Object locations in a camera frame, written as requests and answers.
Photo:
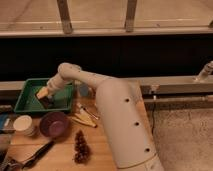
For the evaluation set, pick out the blue grey cup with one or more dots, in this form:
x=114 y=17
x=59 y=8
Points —
x=83 y=90

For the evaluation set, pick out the small brush with metal ferrule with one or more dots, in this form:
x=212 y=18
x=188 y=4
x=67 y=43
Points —
x=80 y=106

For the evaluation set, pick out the brown pine cone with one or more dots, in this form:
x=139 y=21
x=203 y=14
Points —
x=82 y=149

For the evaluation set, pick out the green plastic tray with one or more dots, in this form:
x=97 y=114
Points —
x=27 y=103

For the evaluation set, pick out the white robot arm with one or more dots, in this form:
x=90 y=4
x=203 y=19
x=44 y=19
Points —
x=116 y=100

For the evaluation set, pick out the white pipe fitting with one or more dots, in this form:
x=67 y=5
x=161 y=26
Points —
x=205 y=72

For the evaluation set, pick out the blue box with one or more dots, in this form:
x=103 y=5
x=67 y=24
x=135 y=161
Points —
x=6 y=124

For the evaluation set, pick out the purple bowl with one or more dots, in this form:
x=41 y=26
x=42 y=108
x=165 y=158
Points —
x=53 y=124

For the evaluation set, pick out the white cup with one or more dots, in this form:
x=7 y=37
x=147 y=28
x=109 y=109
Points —
x=24 y=125

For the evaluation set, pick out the left wooden post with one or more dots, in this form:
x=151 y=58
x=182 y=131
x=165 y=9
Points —
x=64 y=16

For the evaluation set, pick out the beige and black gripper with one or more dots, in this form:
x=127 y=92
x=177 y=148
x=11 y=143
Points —
x=42 y=95

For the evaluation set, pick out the wooden stick tool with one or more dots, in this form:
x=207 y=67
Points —
x=83 y=119

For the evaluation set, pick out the right wooden post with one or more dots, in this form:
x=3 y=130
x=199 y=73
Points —
x=130 y=15

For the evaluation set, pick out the wooden post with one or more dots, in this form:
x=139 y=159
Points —
x=64 y=16
x=130 y=15

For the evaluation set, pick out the black handled tool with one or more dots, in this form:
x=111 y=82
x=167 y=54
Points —
x=13 y=164

